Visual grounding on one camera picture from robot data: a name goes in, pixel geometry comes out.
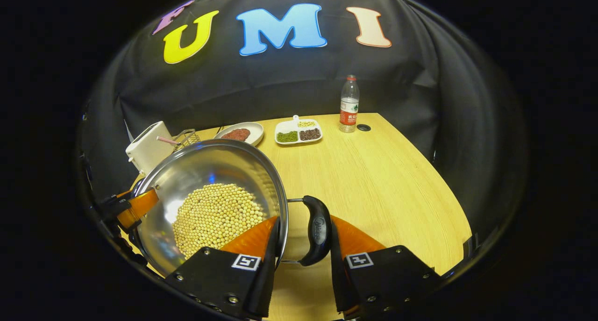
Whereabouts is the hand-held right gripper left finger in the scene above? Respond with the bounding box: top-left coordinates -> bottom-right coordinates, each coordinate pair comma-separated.
164,217 -> 281,319

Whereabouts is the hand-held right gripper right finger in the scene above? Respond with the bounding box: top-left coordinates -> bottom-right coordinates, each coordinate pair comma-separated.
329,214 -> 442,319

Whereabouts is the pile of soybeans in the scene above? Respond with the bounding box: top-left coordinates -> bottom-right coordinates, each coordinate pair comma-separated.
172,183 -> 267,260

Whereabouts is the stainless steel pot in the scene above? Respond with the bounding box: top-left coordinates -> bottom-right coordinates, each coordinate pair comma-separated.
131,139 -> 333,277

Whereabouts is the white toaster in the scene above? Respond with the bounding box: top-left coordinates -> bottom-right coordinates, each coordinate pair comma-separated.
125,121 -> 176,174

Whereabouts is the oval plate of red beans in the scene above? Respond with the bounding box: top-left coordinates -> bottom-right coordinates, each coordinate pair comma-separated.
214,121 -> 264,147

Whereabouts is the white divided bean dish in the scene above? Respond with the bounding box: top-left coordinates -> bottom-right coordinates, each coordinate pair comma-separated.
274,115 -> 323,146

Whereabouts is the clear plastic water bottle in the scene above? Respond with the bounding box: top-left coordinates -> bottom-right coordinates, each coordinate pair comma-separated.
339,75 -> 360,133

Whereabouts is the black backdrop cloth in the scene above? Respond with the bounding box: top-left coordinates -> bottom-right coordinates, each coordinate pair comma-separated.
82,0 -> 524,247

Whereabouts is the small wire basket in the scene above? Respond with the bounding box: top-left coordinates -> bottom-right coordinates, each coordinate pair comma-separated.
173,128 -> 201,149

